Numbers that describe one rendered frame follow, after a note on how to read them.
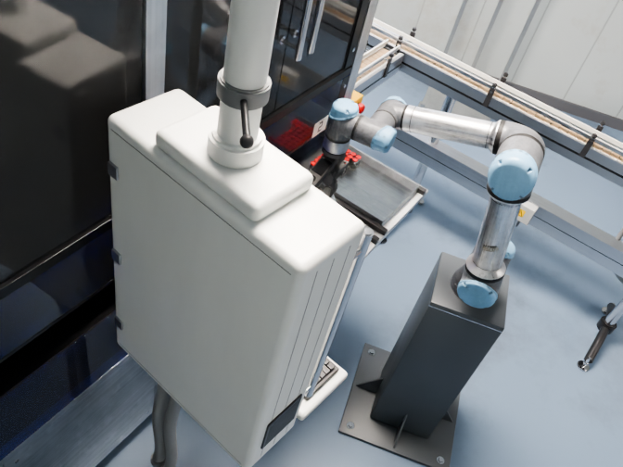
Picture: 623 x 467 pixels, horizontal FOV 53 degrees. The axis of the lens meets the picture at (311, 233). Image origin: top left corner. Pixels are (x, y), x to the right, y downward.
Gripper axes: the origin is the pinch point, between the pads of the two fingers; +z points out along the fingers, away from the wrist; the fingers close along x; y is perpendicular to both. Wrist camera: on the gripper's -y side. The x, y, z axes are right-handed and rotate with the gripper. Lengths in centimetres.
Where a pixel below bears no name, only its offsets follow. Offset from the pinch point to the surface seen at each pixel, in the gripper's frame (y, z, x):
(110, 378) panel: -68, 42, 20
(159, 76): -50, -55, 19
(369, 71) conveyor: 90, 5, 33
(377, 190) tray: 31.1, 10.2, -7.1
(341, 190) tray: 21.1, 10.0, 2.0
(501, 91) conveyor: 120, 2, -16
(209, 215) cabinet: -72, -53, -14
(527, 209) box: 115, 45, -51
